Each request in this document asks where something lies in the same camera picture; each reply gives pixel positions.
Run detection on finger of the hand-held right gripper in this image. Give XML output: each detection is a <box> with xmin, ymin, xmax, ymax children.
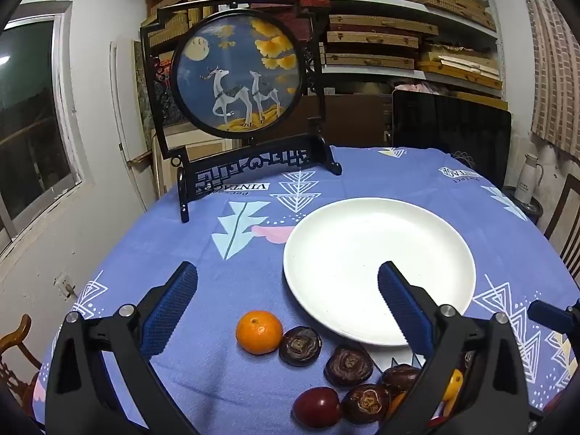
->
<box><xmin>527</xmin><ymin>298</ymin><xmax>580</xmax><ymax>341</ymax></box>

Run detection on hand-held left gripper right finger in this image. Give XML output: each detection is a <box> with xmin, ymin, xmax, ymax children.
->
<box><xmin>377</xmin><ymin>260</ymin><xmax>544</xmax><ymax>435</ymax></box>

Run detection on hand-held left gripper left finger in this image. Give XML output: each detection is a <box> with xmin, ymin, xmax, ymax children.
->
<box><xmin>44</xmin><ymin>260</ymin><xmax>199</xmax><ymax>435</ymax></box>

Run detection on white round plate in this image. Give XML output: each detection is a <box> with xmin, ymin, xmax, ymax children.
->
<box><xmin>283</xmin><ymin>197</ymin><xmax>476</xmax><ymax>347</ymax></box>

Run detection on dark brown water chestnut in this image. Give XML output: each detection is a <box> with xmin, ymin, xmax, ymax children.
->
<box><xmin>278</xmin><ymin>325</ymin><xmax>322</xmax><ymax>367</ymax></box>
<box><xmin>381</xmin><ymin>364</ymin><xmax>424</xmax><ymax>395</ymax></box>
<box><xmin>341</xmin><ymin>383</ymin><xmax>391</xmax><ymax>424</ymax></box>
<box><xmin>323</xmin><ymin>344</ymin><xmax>374</xmax><ymax>389</ymax></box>

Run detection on orange mandarin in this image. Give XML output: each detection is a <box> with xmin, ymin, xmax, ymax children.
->
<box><xmin>236</xmin><ymin>310</ymin><xmax>284</xmax><ymax>355</ymax></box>

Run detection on dark red tomato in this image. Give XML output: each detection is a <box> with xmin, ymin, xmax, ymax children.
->
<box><xmin>292</xmin><ymin>386</ymin><xmax>341</xmax><ymax>429</ymax></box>

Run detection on blue printed tablecloth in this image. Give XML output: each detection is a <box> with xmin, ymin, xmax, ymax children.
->
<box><xmin>34</xmin><ymin>145</ymin><xmax>580</xmax><ymax>435</ymax></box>

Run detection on brown wooden chair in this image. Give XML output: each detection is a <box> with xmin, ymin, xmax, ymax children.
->
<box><xmin>543</xmin><ymin>172</ymin><xmax>580</xmax><ymax>282</ymax></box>

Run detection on dark round stool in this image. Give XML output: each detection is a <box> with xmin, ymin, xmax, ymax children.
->
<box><xmin>502</xmin><ymin>186</ymin><xmax>544</xmax><ymax>228</ymax></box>

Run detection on white thermos flask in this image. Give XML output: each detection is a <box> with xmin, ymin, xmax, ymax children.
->
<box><xmin>513</xmin><ymin>153</ymin><xmax>544</xmax><ymax>204</ymax></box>

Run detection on carved wooden chair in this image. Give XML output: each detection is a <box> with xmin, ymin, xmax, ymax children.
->
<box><xmin>0</xmin><ymin>315</ymin><xmax>46</xmax><ymax>418</ymax></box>

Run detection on brown cardboard box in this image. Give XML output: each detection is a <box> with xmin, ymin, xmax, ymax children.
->
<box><xmin>299</xmin><ymin>93</ymin><xmax>395</xmax><ymax>148</ymax></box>

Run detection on beige patterned curtain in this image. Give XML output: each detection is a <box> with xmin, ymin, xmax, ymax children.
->
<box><xmin>517</xmin><ymin>0</ymin><xmax>580</xmax><ymax>150</ymax></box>

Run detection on round deer embroidery table screen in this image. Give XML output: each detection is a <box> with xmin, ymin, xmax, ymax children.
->
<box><xmin>140</xmin><ymin>0</ymin><xmax>343</xmax><ymax>224</ymax></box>

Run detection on stack of brown wooden boxes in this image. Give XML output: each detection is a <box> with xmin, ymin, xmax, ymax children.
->
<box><xmin>325</xmin><ymin>13</ymin><xmax>439</xmax><ymax>71</ymax></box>

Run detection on framed pictures leaning on wall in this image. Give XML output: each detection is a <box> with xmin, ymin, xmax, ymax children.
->
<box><xmin>111</xmin><ymin>40</ymin><xmax>157</xmax><ymax>157</ymax></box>

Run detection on window with white frame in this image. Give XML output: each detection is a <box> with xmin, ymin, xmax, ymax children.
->
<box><xmin>0</xmin><ymin>2</ymin><xmax>85</xmax><ymax>254</ymax></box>

